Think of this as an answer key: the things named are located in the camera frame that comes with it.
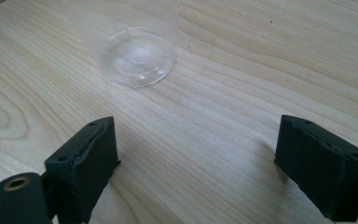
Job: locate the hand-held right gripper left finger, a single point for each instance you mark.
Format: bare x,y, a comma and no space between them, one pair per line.
84,168

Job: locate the clear plastic cup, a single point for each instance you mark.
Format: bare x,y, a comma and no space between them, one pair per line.
136,49

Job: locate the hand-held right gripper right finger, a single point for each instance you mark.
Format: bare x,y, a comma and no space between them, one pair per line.
320,174

